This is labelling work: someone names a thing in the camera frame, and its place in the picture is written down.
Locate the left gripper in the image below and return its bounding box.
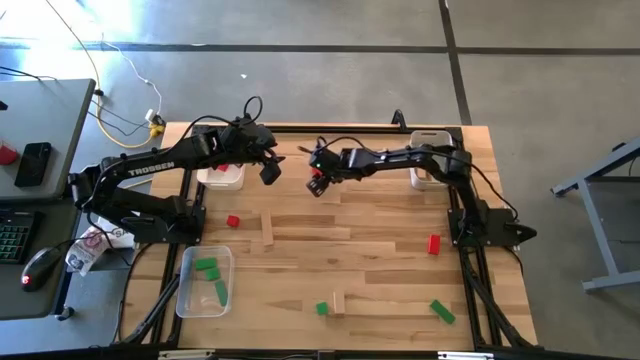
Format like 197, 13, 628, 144
222, 121, 287, 187

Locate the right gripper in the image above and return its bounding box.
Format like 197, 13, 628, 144
297, 145, 352, 199

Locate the long wooden plank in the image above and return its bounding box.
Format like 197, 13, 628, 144
259, 208, 275, 247

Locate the long thin green block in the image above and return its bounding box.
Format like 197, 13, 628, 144
214, 279, 230, 308

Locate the green rectangular block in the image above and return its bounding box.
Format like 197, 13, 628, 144
429, 298, 457, 326

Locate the white plastic bin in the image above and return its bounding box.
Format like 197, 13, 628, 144
408, 129, 460, 192
195, 130, 247, 192

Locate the clear plastic bin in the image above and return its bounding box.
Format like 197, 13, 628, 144
174, 244, 236, 320

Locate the white printed bag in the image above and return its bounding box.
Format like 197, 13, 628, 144
97, 222, 137, 250

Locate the printed snack bag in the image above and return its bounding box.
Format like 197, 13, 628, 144
64, 222, 117, 278

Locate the black smartphone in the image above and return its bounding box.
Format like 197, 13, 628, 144
13, 141, 53, 189

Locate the black computer mouse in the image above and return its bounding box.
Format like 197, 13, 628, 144
19, 245, 63, 294

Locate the red can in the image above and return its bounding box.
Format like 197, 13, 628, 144
0, 143, 20, 167

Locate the backlit black keyboard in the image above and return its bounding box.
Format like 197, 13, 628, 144
0, 212, 34, 265

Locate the dark grey desk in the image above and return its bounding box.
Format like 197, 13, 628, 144
0, 197, 85, 322

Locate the black aluminium table frame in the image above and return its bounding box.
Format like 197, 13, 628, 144
113, 122, 539, 351

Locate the white cable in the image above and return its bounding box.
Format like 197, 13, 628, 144
99, 39, 164, 121

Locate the yellow cable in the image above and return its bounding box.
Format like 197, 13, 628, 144
95, 94, 166, 150

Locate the black floor cable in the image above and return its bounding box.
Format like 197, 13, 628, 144
87, 97, 154, 139

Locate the silver aluminium bracket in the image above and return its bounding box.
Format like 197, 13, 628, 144
437, 350, 495, 360
157, 349, 216, 360

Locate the thin beige cable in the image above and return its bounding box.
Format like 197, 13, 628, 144
43, 0, 101, 96

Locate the grey metal table frame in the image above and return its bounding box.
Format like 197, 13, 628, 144
549, 137, 640, 294

